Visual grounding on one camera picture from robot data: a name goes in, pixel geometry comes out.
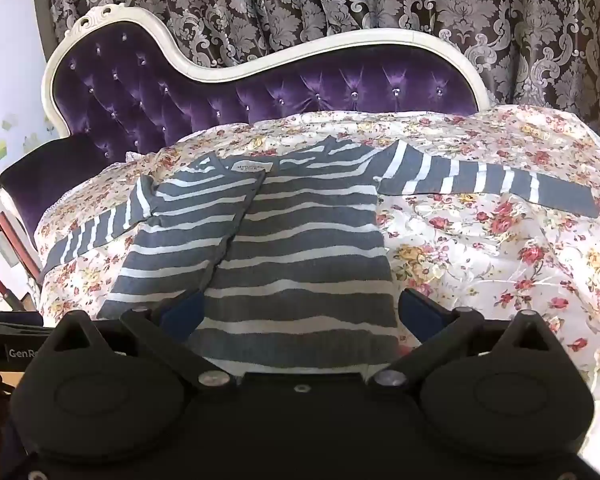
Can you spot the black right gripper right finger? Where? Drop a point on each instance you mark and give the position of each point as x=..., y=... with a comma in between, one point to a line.
x=441, y=333

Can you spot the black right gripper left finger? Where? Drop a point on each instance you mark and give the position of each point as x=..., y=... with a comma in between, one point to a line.
x=163, y=332

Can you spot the grey white striped sweater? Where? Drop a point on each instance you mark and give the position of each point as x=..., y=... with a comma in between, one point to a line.
x=286, y=250

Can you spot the red vacuum tube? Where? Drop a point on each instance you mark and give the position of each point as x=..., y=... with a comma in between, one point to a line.
x=10, y=298

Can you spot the floral bed cover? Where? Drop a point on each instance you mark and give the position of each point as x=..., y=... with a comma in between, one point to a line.
x=496, y=254

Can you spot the dark purple velvet cushion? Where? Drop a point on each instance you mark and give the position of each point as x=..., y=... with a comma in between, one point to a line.
x=40, y=178

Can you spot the brown silver damask curtain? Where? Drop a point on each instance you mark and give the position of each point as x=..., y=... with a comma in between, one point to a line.
x=540, y=52

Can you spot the purple tufted headboard white frame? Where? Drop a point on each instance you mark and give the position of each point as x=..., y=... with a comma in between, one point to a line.
x=118, y=81

